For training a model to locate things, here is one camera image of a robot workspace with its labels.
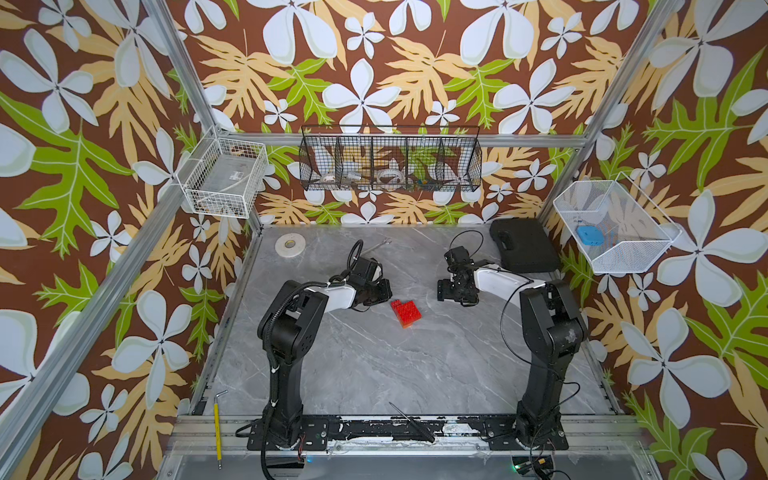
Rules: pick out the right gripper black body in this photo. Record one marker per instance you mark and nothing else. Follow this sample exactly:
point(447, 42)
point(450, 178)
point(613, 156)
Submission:
point(450, 289)

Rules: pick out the metal combination wrench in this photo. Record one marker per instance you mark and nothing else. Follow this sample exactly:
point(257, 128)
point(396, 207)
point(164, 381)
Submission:
point(383, 243)

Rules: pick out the aluminium frame post back right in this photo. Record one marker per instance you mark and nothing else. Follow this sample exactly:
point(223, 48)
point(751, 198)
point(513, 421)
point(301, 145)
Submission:
point(651, 29)

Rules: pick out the black plastic case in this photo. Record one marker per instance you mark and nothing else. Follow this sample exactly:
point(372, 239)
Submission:
point(524, 246)

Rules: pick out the aluminium frame post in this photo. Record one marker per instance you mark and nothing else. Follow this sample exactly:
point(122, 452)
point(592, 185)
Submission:
point(188, 79)
point(651, 29)

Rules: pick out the aluminium frame post back left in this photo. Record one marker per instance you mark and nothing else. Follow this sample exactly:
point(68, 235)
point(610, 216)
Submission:
point(188, 79)

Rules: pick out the white wire basket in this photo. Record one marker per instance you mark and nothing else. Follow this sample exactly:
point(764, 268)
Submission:
point(222, 175)
point(637, 231)

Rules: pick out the black tool on rail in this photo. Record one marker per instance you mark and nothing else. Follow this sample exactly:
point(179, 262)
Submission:
point(417, 425)

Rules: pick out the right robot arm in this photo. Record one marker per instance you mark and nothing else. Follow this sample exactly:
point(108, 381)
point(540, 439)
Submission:
point(552, 329)

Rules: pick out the black wire basket centre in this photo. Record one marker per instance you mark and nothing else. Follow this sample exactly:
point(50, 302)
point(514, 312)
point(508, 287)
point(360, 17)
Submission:
point(372, 157)

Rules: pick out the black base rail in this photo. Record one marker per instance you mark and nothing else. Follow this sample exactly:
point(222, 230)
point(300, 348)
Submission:
point(497, 432)

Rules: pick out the white wire basket left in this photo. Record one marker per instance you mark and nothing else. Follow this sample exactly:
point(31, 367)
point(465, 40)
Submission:
point(222, 175)

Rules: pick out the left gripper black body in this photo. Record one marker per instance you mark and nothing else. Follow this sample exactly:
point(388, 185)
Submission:
point(377, 292)

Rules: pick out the white wire basket right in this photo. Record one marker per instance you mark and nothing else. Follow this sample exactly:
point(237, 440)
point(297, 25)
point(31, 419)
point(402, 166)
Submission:
point(637, 231)

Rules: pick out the yellow handled hex key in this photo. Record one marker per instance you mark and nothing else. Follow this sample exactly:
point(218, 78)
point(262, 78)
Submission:
point(217, 428)

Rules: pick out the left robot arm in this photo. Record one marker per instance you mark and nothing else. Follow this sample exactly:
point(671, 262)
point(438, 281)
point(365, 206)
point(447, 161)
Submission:
point(289, 329)

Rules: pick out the blue object in basket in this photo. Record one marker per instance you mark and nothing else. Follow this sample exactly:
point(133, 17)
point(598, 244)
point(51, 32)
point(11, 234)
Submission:
point(590, 235)

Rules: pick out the white tape roll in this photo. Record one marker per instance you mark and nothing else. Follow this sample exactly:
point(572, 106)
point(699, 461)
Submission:
point(290, 245)

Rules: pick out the red long lego brick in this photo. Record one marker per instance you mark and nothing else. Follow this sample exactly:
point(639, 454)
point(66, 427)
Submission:
point(400, 307)

